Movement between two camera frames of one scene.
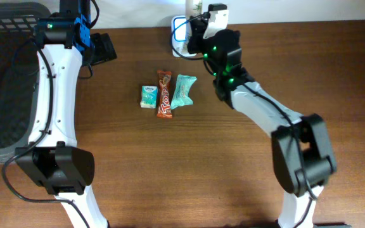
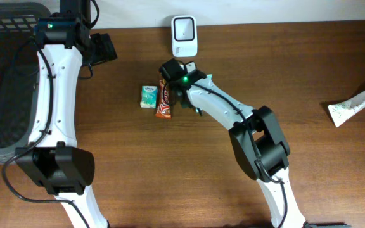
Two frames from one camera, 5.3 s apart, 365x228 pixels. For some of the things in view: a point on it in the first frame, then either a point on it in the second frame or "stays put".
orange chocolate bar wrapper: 165,90 stays put
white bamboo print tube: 193,8 → 339,112
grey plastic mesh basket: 9,77 stays put
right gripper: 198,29 → 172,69
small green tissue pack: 149,97 stays put
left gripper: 104,48 stays put
